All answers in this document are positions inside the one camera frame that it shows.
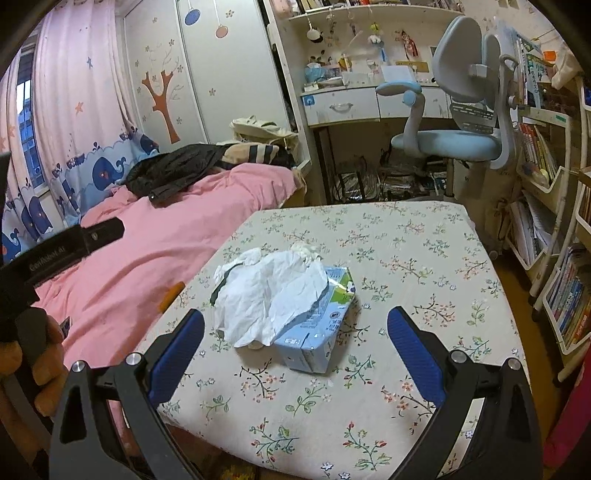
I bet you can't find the white tissue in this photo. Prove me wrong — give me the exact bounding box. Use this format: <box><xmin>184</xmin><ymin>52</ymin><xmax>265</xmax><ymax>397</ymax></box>
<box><xmin>288</xmin><ymin>242</ymin><xmax>327</xmax><ymax>267</ymax></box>

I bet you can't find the pink whale print curtain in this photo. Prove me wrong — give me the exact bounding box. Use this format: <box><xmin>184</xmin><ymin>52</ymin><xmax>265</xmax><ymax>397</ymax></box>
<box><xmin>0</xmin><ymin>0</ymin><xmax>163</xmax><ymax>261</ymax></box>

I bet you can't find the pink blanket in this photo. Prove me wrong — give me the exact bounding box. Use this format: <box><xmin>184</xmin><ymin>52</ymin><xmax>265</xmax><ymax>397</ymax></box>
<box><xmin>34</xmin><ymin>164</ymin><xmax>301</xmax><ymax>446</ymax></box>

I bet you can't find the white desk with shelf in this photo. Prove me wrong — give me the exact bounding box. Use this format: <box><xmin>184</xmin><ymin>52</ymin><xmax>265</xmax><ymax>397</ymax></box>
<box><xmin>261</xmin><ymin>0</ymin><xmax>468</xmax><ymax>205</ymax></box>

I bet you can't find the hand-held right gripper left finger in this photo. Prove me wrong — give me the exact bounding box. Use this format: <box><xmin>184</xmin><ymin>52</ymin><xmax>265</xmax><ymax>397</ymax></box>
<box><xmin>48</xmin><ymin>308</ymin><xmax>206</xmax><ymax>480</ymax></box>

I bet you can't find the blue grey desk chair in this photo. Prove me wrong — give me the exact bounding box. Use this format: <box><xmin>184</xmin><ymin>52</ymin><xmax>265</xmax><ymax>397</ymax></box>
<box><xmin>376</xmin><ymin>16</ymin><xmax>530</xmax><ymax>200</ymax></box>

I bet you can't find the white book trolley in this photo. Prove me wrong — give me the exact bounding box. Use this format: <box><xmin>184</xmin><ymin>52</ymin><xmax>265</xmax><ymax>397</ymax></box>
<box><xmin>505</xmin><ymin>69</ymin><xmax>591</xmax><ymax>385</ymax></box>

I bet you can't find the beige black striped cloth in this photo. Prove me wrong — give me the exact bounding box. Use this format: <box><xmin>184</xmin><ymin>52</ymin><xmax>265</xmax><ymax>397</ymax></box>
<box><xmin>216</xmin><ymin>142</ymin><xmax>296</xmax><ymax>169</ymax></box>

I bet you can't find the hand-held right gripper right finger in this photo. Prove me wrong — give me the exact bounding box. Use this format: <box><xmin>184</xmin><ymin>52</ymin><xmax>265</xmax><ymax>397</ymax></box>
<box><xmin>387</xmin><ymin>305</ymin><xmax>543</xmax><ymax>480</ymax></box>

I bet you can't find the black jacket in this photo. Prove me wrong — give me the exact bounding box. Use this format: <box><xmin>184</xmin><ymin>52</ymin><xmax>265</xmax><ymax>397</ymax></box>
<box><xmin>124</xmin><ymin>143</ymin><xmax>232</xmax><ymax>206</ymax></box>

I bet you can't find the pink cloth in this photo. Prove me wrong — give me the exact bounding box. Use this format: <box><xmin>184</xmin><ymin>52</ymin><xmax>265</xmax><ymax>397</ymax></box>
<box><xmin>544</xmin><ymin>364</ymin><xmax>591</xmax><ymax>480</ymax></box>

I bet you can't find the white desk drawer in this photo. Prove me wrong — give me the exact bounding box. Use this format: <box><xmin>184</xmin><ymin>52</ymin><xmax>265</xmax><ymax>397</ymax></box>
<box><xmin>379</xmin><ymin>87</ymin><xmax>452</xmax><ymax>119</ymax></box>
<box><xmin>302</xmin><ymin>89</ymin><xmax>380</xmax><ymax>127</ymax></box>

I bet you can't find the white box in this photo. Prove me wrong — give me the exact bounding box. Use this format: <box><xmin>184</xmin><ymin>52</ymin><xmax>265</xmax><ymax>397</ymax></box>
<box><xmin>380</xmin><ymin>65</ymin><xmax>415</xmax><ymax>85</ymax></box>

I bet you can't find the row of upright books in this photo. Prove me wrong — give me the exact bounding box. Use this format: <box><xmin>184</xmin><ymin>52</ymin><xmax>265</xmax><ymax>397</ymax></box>
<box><xmin>513</xmin><ymin>32</ymin><xmax>556</xmax><ymax>110</ymax></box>

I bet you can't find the white paper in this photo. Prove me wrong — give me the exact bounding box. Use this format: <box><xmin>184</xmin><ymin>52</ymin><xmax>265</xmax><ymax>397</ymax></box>
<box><xmin>210</xmin><ymin>247</ymin><xmax>331</xmax><ymax>350</ymax></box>

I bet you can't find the window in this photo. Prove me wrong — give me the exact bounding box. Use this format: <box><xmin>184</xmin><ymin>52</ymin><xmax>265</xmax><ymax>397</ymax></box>
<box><xmin>16</xmin><ymin>46</ymin><xmax>41</xmax><ymax>191</ymax></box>

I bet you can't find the person's left hand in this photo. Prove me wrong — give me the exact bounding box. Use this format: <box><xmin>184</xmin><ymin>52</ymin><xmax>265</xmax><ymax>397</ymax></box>
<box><xmin>0</xmin><ymin>320</ymin><xmax>71</xmax><ymax>417</ymax></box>

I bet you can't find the white wardrobe with tree decal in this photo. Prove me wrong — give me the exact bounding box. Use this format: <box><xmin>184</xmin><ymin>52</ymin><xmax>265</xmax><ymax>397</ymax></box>
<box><xmin>122</xmin><ymin>0</ymin><xmax>297</xmax><ymax>149</ymax></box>

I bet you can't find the pile of magazines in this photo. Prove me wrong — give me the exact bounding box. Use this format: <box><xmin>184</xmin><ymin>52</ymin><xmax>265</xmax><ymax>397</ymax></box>
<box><xmin>332</xmin><ymin>157</ymin><xmax>450</xmax><ymax>202</ymax></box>

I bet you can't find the beige canvas bag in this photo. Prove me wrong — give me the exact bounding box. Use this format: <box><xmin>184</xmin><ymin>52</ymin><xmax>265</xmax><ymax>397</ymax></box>
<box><xmin>230</xmin><ymin>115</ymin><xmax>299</xmax><ymax>149</ymax></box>

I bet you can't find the floral tablecloth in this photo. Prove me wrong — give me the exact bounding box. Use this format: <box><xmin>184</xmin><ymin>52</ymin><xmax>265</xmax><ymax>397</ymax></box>
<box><xmin>154</xmin><ymin>200</ymin><xmax>532</xmax><ymax>479</ymax></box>

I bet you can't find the orange pen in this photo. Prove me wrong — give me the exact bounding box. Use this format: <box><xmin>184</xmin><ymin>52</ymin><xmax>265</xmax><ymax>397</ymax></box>
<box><xmin>157</xmin><ymin>281</ymin><xmax>186</xmax><ymax>311</ymax></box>

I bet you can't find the blue milk carton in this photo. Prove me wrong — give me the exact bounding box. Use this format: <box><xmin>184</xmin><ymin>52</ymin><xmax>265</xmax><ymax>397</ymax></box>
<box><xmin>274</xmin><ymin>265</ymin><xmax>359</xmax><ymax>374</ymax></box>

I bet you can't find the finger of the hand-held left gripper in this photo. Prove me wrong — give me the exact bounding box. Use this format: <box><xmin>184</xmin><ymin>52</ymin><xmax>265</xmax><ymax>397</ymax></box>
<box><xmin>81</xmin><ymin>219</ymin><xmax>126</xmax><ymax>256</ymax></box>

